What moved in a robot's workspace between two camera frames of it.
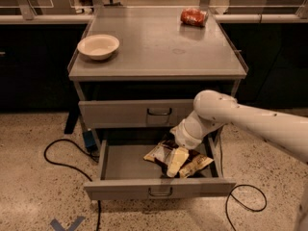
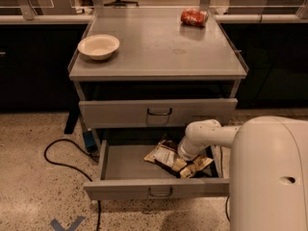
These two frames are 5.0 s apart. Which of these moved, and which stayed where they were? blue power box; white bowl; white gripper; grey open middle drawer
Moved: white gripper
Stayed: grey open middle drawer; white bowl; blue power box
